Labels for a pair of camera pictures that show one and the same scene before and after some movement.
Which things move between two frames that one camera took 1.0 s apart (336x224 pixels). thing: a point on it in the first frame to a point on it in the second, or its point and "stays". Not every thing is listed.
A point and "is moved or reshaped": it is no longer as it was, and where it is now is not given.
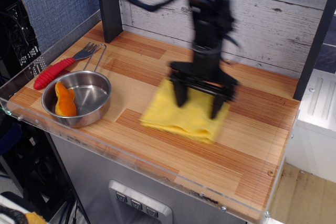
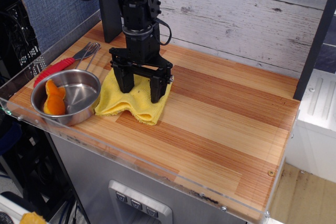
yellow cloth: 193,118 to 112,100
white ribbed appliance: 312,148 stays
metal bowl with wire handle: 92,95 is moved or reshaped
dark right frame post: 317,36 stays
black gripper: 204,73 to 142,52
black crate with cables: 20,54 stays
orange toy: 65,105 to 54,104
